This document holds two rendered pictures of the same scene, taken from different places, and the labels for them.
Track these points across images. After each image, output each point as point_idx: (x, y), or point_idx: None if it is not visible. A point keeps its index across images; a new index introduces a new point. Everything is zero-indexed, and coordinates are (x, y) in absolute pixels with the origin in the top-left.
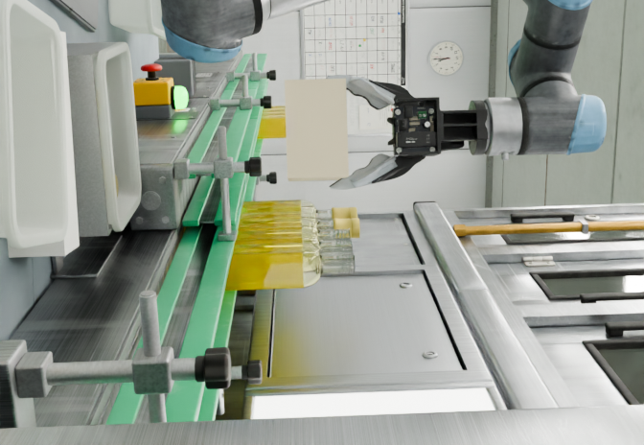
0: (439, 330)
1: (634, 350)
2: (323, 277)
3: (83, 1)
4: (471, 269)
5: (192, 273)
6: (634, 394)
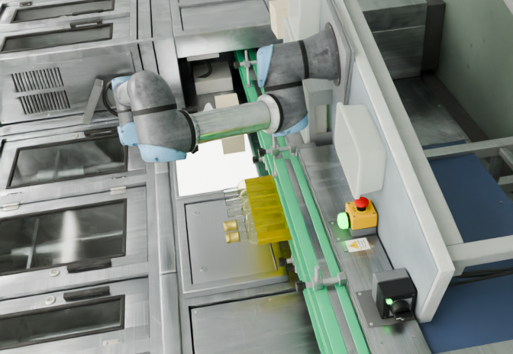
0: (190, 230)
1: (104, 253)
2: (250, 274)
3: (336, 89)
4: (163, 295)
5: (279, 152)
6: (120, 224)
